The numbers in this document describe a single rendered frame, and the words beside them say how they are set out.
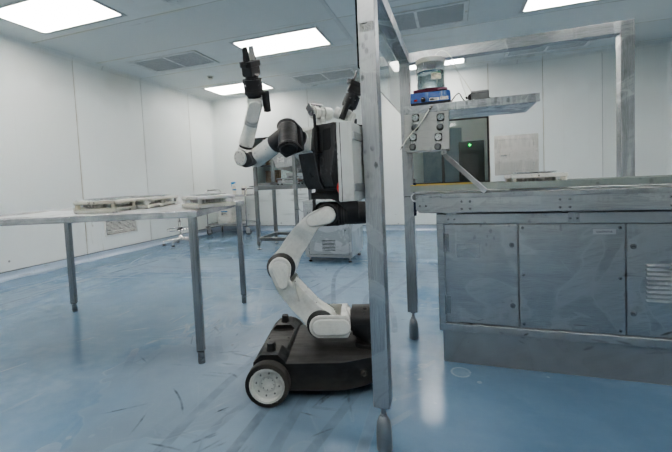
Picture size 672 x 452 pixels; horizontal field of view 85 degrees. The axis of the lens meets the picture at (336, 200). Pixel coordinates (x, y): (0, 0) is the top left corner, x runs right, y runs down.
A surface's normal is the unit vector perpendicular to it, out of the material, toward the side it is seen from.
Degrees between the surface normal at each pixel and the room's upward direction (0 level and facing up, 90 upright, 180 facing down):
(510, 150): 90
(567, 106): 90
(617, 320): 90
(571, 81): 90
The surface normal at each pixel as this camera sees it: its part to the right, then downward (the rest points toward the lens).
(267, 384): -0.05, 0.05
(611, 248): -0.31, 0.06
